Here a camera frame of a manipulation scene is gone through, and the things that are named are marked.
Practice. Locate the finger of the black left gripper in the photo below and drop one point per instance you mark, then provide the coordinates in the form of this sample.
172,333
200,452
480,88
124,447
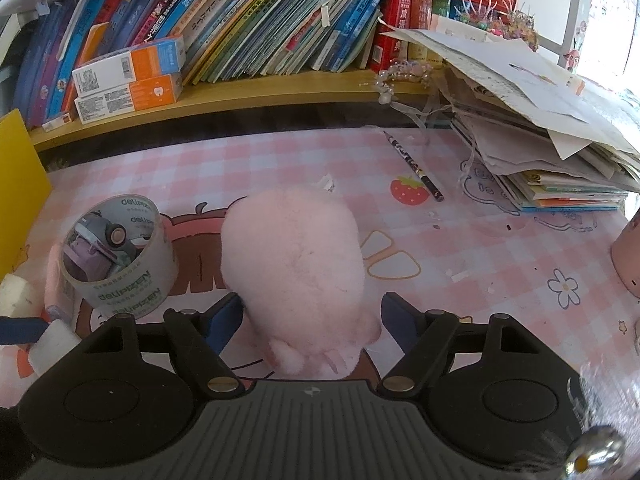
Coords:
17,331

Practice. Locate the white bookshelf frame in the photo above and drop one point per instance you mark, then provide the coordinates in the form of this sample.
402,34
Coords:
303,88

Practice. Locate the yellow cardboard box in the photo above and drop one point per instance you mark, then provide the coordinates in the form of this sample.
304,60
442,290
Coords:
24,189

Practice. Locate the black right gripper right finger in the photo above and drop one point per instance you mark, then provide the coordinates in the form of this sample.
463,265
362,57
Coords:
490,391

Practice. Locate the white soap block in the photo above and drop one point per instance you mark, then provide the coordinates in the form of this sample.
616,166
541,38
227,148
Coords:
19,298

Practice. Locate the pink checkered desk mat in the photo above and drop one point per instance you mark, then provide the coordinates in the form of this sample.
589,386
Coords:
468,255

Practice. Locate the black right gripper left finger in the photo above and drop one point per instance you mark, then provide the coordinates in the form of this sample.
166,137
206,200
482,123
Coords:
130,390

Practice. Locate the lower orange white box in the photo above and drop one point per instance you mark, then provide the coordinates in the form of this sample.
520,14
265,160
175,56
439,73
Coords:
128,98

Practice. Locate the row of colourful books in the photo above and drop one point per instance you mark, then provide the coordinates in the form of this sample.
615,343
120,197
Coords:
224,40

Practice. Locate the black patterned pencil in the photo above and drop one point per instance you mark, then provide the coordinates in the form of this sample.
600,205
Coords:
417,170

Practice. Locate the pink cup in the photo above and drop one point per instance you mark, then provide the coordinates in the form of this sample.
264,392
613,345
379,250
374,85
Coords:
625,255

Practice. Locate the clear packing tape roll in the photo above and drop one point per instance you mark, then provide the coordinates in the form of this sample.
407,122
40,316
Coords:
145,284

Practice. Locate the stack of papers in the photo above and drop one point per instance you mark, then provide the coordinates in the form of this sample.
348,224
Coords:
550,143

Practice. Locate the small purple toy car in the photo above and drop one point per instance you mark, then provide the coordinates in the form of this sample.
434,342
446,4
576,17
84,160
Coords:
98,248

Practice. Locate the orange white box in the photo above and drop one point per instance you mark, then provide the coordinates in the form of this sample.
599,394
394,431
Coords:
128,98
143,61

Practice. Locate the upper orange white box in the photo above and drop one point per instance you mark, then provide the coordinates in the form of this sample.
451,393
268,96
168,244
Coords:
143,61

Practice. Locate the pink eraser case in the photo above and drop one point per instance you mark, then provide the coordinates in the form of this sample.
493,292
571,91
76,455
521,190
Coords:
58,293

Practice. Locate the pink plush pig toy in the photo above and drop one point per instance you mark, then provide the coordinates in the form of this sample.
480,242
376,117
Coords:
293,256

